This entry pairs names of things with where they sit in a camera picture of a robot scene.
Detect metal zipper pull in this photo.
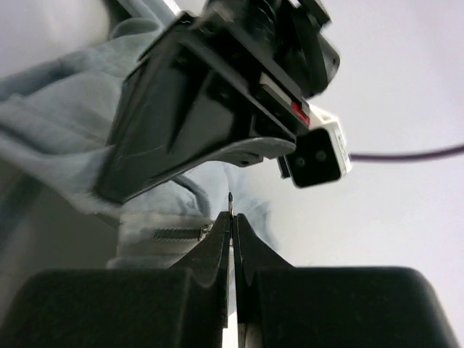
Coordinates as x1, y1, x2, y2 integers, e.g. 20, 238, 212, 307
228, 191, 234, 219

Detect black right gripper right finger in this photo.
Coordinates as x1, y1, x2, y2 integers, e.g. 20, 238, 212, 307
232, 215, 458, 347

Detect grey zip jacket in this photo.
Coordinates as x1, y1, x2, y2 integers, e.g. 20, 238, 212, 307
1, 1, 275, 269

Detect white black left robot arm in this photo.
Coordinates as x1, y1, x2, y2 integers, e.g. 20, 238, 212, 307
94, 1, 344, 204

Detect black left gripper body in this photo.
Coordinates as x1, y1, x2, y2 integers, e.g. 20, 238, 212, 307
94, 10, 309, 204

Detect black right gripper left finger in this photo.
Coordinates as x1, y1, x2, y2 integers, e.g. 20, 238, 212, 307
1, 212, 231, 347

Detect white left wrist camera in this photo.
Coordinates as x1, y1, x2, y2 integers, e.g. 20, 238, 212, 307
278, 102, 352, 189

